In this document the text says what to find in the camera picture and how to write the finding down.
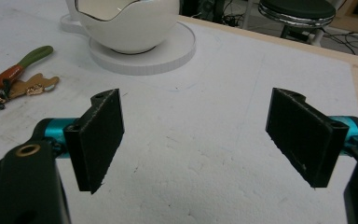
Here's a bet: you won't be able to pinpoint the white egg-shaped ceramic bowl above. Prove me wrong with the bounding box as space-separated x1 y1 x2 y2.
74 0 181 55

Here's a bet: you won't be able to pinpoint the dark equipment on floor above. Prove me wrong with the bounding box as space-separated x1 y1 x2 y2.
180 0 246 26

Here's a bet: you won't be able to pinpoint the white round stand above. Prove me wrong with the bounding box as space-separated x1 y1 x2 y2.
60 13 197 77

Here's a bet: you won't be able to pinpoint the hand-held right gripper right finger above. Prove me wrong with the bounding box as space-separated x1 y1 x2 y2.
265 87 358 189

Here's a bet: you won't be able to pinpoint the black round stool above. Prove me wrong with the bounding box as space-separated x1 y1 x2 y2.
257 0 337 48

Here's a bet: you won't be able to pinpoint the carrot-shaped keychain charm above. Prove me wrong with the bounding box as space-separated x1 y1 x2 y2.
0 45 55 91

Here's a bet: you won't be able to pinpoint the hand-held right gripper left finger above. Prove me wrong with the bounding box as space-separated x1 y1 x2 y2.
45 88 125 195

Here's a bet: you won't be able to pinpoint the black floor cables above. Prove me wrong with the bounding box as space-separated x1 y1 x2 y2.
321 26 358 58

